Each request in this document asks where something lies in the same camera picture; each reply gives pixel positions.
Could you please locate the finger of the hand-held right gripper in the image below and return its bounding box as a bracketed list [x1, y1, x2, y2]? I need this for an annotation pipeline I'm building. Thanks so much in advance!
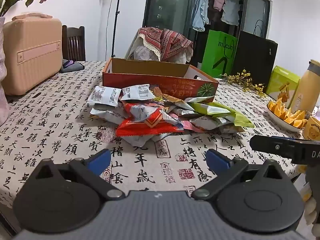
[250, 135, 300, 159]

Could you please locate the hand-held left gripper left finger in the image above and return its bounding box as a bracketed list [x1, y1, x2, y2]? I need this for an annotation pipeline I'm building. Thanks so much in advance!
[32, 149, 127, 202]

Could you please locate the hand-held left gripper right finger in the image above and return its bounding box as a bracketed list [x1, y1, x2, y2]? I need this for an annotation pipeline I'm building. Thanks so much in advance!
[191, 149, 288, 202]

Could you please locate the pile of snack packets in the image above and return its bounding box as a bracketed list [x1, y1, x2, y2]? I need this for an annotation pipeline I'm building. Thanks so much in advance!
[89, 84, 255, 147]

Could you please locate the orange cardboard box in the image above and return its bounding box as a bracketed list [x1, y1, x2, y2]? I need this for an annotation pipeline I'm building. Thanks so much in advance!
[102, 57, 219, 103]

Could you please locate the white plate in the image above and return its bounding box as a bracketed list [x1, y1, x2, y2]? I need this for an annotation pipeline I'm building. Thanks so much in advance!
[266, 100, 307, 132]

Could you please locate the yellow bear mug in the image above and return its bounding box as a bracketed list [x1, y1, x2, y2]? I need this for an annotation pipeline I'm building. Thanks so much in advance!
[302, 116, 320, 140]

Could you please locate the heap of orange slices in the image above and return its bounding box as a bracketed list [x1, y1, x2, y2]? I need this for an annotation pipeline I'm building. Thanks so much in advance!
[267, 97, 308, 128]

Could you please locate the yellow thermos bottle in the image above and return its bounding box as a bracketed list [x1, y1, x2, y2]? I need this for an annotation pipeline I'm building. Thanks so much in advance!
[289, 59, 320, 113]

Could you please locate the light green box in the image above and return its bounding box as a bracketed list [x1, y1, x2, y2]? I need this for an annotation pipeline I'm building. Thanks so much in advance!
[265, 66, 300, 102]

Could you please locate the yellow flower branch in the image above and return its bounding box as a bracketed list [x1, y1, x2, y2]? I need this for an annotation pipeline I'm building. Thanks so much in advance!
[220, 69, 267, 97]

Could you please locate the black paper bag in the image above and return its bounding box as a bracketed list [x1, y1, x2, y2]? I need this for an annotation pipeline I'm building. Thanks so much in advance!
[231, 20, 278, 85]

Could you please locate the grey purple pouch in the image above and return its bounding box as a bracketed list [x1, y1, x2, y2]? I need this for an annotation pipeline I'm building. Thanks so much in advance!
[61, 59, 85, 73]

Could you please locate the green paper bag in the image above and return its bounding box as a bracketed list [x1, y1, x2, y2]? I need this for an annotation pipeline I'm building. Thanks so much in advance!
[201, 29, 238, 78]

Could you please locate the chair draped with patterned cloth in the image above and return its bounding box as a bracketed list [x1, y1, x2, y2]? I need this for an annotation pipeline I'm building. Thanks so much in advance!
[125, 34, 193, 64]

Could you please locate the dark wooden chair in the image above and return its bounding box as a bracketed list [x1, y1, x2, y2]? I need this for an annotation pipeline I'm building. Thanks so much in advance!
[62, 25, 86, 62]

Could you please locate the pink suitcase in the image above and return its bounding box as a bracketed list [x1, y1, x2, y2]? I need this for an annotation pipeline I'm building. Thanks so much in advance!
[2, 14, 63, 96]

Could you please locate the red patterned cloth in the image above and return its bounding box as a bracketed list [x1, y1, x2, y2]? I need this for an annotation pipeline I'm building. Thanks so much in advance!
[139, 27, 193, 62]

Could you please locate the black studio light stand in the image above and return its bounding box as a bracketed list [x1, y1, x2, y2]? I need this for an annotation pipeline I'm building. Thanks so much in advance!
[111, 0, 126, 58]

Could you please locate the white hanging garment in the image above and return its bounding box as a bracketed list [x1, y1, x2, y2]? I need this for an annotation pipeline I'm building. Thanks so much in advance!
[221, 0, 242, 25]

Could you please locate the light blue hanging shirt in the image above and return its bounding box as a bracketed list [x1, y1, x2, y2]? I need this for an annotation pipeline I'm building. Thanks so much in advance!
[192, 0, 210, 32]

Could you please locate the black sliding glass door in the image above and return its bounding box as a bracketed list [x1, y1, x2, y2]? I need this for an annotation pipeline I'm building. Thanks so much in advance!
[144, 0, 272, 63]

